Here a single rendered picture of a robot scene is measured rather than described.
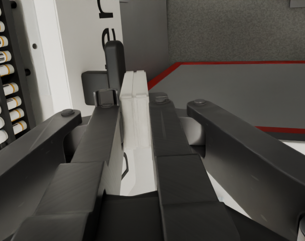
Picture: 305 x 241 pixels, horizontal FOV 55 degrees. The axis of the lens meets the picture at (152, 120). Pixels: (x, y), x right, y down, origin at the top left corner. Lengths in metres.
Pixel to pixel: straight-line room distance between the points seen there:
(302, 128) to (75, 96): 0.33
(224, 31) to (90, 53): 0.89
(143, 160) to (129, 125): 0.28
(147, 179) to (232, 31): 0.78
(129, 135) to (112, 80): 0.08
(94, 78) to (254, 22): 0.92
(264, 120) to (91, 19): 0.32
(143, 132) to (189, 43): 1.00
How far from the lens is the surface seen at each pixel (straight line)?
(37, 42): 0.34
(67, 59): 0.23
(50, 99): 0.36
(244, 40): 1.12
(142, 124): 0.15
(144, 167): 0.43
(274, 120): 0.49
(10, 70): 0.33
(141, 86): 0.16
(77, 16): 0.25
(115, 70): 0.22
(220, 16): 1.12
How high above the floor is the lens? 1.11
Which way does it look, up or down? 63 degrees down
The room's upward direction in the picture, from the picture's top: 138 degrees counter-clockwise
